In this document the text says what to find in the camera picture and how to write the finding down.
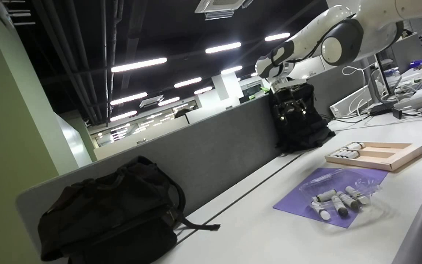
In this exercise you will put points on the large black backpack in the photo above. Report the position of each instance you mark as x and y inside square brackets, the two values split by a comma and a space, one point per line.
[115, 216]

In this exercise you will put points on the ceiling light strip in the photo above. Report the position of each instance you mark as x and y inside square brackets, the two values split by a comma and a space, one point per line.
[277, 36]
[188, 82]
[139, 65]
[223, 47]
[128, 98]

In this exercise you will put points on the white-capped clear bottle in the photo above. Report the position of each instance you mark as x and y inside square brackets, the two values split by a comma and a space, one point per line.
[321, 212]

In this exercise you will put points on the black power brick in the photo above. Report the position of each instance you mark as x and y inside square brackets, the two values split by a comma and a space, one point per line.
[397, 113]

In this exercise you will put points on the grey desk divider panel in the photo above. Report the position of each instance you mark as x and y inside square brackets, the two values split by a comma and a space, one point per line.
[196, 154]
[337, 86]

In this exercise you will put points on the white desk device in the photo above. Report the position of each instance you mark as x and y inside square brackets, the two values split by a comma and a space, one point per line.
[418, 99]

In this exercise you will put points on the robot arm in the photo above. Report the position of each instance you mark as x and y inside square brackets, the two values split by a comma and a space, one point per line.
[376, 14]

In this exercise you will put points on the ceiling air conditioner unit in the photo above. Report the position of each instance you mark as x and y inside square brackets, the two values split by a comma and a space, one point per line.
[220, 7]

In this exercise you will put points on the clear plastic box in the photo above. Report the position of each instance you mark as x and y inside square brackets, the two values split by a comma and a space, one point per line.
[357, 181]

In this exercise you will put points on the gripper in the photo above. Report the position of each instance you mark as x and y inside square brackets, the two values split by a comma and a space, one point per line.
[289, 96]

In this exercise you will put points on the grey-capped white bottle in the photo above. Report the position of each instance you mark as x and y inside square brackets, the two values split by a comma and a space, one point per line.
[340, 206]
[355, 146]
[347, 154]
[324, 195]
[348, 200]
[355, 194]

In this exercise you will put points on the monitor stand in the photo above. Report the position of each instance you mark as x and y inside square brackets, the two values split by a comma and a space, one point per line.
[383, 91]

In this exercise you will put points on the wooden tray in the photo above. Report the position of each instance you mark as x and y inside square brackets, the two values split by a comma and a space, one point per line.
[390, 157]

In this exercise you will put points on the small black backpack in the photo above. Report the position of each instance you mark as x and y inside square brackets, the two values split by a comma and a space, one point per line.
[308, 128]

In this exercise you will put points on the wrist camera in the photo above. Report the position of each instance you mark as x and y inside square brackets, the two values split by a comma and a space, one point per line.
[288, 83]

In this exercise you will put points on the purple mat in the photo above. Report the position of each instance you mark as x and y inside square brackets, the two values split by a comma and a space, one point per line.
[295, 203]

